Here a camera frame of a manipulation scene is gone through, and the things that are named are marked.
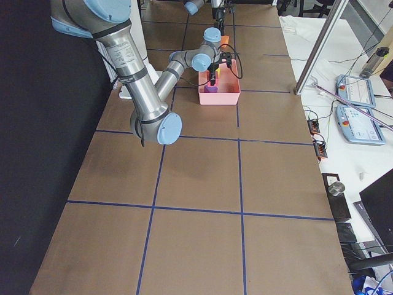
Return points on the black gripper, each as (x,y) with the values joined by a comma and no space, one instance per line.
(218,14)
(214,67)

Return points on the purple foam block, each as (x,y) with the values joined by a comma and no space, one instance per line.
(210,89)

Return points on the orange foam block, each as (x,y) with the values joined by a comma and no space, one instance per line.
(224,41)

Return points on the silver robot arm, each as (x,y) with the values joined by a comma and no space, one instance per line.
(109,23)
(193,6)

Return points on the pink plastic bin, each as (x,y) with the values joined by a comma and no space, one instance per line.
(228,87)

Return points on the upper orange power strip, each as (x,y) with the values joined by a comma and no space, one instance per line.
(313,125)

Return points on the orange power strip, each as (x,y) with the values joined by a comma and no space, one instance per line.
(320,149)
(313,125)

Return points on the lower orange power strip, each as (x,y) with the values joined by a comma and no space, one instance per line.
(320,149)

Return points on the upper teach pendant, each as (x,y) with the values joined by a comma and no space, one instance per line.
(357,90)

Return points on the teach pendant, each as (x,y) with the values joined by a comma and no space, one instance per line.
(357,128)
(357,90)

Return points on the lower teach pendant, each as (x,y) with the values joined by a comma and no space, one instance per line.
(357,128)

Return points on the grey water bottle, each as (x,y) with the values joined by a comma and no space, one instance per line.
(374,61)

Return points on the silver metal cylinder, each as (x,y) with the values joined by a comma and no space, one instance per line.
(336,188)

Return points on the black box on table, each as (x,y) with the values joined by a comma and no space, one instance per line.
(338,204)

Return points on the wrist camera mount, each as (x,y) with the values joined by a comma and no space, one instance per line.
(226,57)
(229,8)

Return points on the white pedestal column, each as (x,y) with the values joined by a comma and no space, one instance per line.
(138,37)

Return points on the aluminium frame post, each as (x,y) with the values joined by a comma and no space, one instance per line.
(329,24)

